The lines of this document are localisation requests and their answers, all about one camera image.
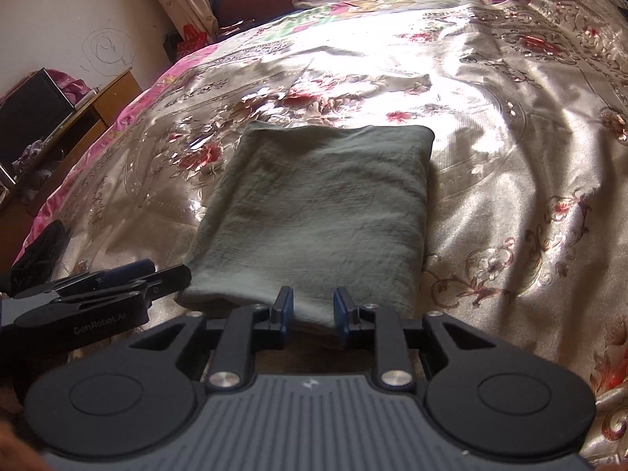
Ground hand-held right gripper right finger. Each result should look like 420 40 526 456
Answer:
334 286 497 393

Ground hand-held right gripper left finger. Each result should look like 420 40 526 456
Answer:
133 286 295 392

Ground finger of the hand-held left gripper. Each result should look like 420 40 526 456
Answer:
129 263 194 306
97 258 157 288

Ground grey-green pants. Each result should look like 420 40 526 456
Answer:
179 122 436 337

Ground purple cloth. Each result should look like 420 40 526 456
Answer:
12 140 47 170

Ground wooden TV cabinet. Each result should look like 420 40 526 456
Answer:
0 66 146 267

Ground black television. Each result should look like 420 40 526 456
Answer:
0 69 75 170

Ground pink cloth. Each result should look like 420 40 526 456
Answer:
48 71 92 103

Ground floral satin bedspread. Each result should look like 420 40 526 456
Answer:
14 0 628 471

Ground red bag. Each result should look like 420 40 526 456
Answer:
175 24 210 58

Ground cartoon printed bedsheet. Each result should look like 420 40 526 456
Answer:
239 1 376 41

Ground beige pillow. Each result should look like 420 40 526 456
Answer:
291 0 345 11

